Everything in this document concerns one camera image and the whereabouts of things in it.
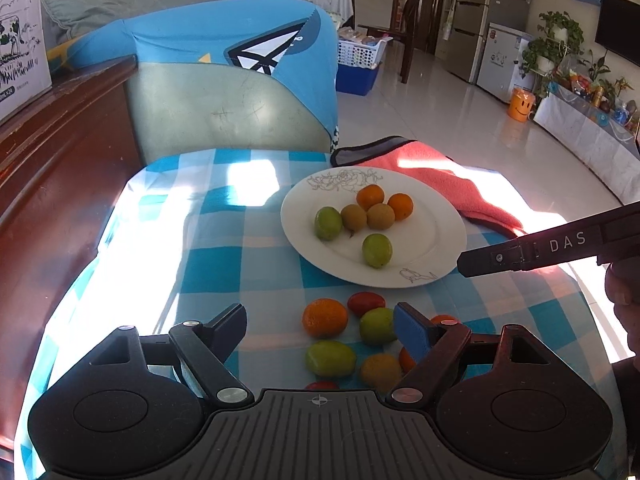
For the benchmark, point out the blue checkered tablecloth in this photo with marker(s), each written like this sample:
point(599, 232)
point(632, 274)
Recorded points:
point(194, 233)

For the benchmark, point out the green jujube fruit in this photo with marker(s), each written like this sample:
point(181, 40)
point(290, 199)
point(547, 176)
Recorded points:
point(328, 223)

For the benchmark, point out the silver refrigerator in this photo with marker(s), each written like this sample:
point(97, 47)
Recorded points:
point(463, 31)

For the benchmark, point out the dark wooden cabinet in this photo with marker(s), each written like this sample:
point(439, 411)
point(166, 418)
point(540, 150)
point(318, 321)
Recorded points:
point(65, 158)

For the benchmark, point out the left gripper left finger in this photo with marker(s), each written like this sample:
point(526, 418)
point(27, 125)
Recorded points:
point(202, 349)

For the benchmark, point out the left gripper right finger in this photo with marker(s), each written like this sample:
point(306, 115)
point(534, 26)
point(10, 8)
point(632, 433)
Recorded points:
point(436, 349)

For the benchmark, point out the orange smiley bucket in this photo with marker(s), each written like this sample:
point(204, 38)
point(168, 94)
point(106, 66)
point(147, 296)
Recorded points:
point(521, 104)

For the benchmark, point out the coral pink towel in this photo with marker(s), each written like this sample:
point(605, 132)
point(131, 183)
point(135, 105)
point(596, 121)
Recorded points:
point(450, 179)

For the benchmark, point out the person right hand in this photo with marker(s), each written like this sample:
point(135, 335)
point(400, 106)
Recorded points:
point(626, 311)

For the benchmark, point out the white milk carton box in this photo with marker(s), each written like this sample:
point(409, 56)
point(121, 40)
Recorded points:
point(25, 70)

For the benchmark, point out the blue plastic bin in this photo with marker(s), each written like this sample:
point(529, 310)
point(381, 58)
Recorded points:
point(355, 80)

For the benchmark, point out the white floral plate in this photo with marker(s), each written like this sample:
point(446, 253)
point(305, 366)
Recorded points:
point(373, 249)

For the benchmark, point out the small white fridge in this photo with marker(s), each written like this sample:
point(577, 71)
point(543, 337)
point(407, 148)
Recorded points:
point(500, 69)

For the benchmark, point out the wooden dining chair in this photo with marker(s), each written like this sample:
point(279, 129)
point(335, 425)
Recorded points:
point(406, 36)

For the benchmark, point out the potted green plant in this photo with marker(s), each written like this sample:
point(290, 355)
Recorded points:
point(559, 36)

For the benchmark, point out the orange mandarin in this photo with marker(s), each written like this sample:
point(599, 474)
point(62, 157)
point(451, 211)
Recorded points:
point(370, 196)
point(402, 205)

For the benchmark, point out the white lattice basket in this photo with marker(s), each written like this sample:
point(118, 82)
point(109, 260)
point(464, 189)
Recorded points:
point(361, 55)

